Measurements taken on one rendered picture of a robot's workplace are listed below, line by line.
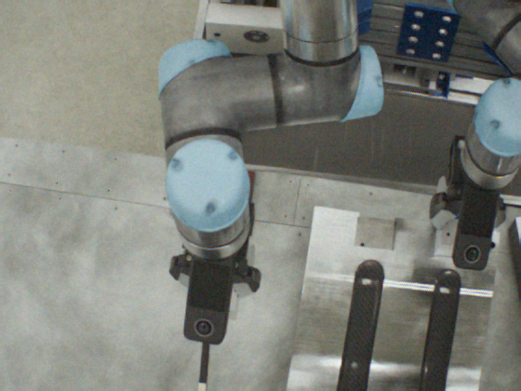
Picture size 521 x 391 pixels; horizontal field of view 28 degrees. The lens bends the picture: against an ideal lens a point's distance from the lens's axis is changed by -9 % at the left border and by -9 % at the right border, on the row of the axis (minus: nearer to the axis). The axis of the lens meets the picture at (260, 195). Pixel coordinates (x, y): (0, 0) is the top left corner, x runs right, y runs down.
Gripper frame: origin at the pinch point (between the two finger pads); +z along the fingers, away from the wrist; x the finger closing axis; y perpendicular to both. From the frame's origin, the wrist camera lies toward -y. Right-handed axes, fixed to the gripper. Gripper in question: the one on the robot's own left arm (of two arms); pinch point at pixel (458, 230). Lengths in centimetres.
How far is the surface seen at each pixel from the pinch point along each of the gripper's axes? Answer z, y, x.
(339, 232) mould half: 4.4, -1.0, 15.5
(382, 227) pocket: 7.0, 1.3, 9.7
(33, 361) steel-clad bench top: 14, -24, 55
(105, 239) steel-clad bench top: 13.9, -3.9, 46.6
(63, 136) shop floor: 94, 41, 75
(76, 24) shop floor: 93, 70, 79
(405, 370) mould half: 5.0, -18.4, 4.0
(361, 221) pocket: 6.0, 1.5, 12.7
